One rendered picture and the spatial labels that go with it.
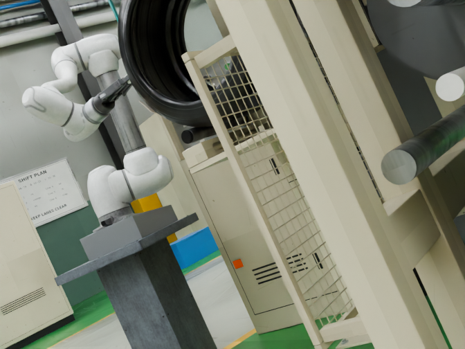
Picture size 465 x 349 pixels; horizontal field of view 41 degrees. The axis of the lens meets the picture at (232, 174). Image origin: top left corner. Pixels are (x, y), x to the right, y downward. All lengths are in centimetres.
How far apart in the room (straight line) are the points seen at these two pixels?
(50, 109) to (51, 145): 805
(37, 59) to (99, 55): 798
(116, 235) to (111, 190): 22
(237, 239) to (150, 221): 42
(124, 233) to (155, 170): 32
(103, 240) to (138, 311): 35
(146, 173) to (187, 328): 72
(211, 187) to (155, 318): 64
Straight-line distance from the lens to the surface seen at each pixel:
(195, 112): 197
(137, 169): 285
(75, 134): 244
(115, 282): 286
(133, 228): 271
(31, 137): 1036
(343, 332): 136
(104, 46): 290
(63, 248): 1010
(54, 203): 1015
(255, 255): 287
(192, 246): 773
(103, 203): 285
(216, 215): 292
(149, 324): 283
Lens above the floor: 71
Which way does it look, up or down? 1 degrees up
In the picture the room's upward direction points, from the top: 25 degrees counter-clockwise
